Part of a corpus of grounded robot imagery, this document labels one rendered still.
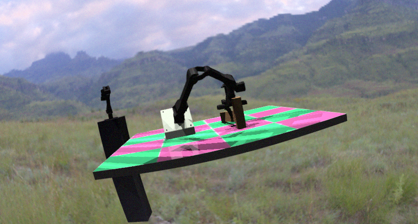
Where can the wooden plank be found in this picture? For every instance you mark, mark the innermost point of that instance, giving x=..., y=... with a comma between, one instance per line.
x=225, y=117

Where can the dark brown post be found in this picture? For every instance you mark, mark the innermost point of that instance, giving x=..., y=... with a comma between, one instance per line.
x=238, y=112

